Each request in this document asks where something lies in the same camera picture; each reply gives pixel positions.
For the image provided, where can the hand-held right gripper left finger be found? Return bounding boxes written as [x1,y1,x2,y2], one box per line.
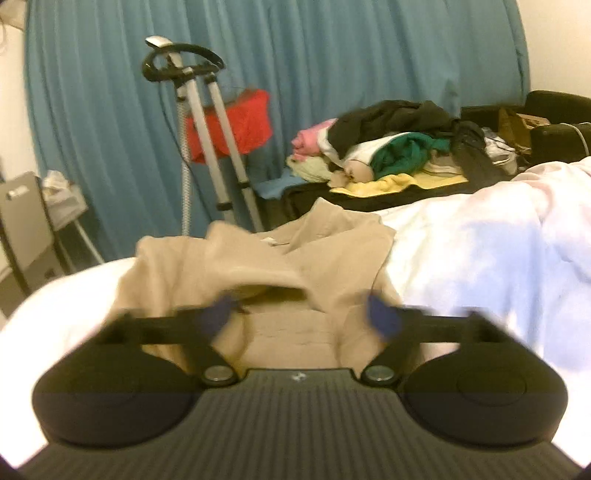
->
[95,295,239,387]

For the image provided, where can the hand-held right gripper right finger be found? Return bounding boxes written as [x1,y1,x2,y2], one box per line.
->
[360,292,509,387]

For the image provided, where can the beige garment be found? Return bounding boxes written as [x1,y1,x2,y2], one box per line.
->
[109,198,407,370]

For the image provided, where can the pile of mixed clothes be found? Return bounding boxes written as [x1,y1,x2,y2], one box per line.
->
[286,99,522,196]

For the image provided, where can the white duvet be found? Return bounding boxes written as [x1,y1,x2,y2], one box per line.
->
[383,157,591,370]

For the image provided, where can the white bed sheet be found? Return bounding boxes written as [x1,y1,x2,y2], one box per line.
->
[0,198,591,467]

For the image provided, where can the white side table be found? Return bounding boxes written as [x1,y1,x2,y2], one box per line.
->
[41,170,105,273]

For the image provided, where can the garment steamer stand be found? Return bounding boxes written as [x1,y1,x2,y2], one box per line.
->
[141,36,265,234]

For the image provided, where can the red cloth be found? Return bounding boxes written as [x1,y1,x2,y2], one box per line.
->
[184,89,273,164]

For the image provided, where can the grey cabinet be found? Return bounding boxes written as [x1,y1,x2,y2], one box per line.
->
[0,172,63,317]

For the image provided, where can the cardboard box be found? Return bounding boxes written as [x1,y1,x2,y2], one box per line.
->
[498,107,551,156]

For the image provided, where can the blue curtain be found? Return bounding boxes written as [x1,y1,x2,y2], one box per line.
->
[24,0,531,262]

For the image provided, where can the black sofa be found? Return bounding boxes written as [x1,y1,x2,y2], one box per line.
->
[462,90,591,168]

